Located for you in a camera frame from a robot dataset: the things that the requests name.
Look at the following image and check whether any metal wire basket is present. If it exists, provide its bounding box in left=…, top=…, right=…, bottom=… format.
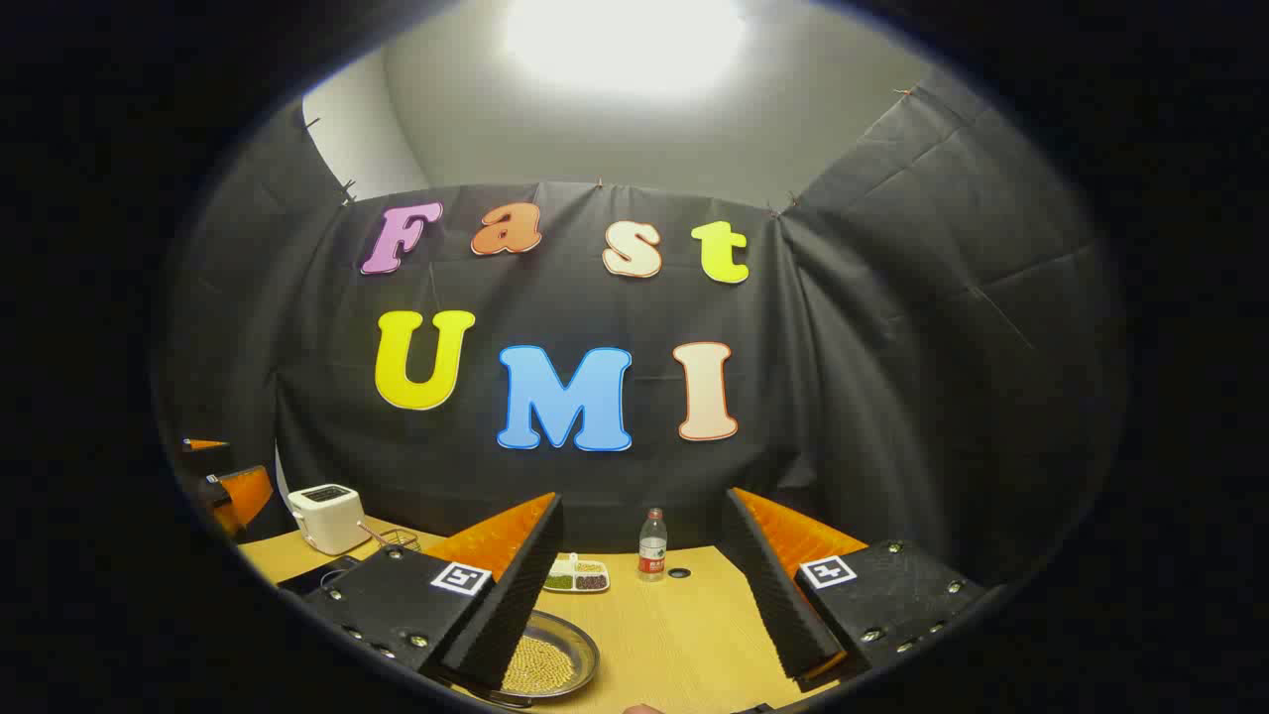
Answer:
left=359, top=524, right=423, bottom=555

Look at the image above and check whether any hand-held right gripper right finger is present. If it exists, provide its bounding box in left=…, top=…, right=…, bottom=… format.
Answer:
left=721, top=486, right=987, bottom=692

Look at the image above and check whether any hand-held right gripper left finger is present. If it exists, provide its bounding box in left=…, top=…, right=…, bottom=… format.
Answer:
left=302, top=493, right=566, bottom=692

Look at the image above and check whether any white divided bean dish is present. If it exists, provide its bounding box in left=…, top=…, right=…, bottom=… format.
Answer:
left=541, top=553, right=612, bottom=595

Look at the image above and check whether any white toaster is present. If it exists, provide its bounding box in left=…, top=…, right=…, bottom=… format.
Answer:
left=287, top=483, right=369, bottom=556

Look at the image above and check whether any steel pot with black handle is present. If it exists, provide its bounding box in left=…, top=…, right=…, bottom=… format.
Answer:
left=448, top=609, right=602, bottom=708

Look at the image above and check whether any clear bottle with red label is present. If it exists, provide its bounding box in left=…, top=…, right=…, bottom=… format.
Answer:
left=637, top=508, right=669, bottom=583

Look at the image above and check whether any heap of soybeans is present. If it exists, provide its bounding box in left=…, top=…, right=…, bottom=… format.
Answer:
left=501, top=635, right=577, bottom=695

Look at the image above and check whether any black backdrop cloth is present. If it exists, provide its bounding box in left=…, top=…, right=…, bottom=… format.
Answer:
left=157, top=71, right=1131, bottom=596

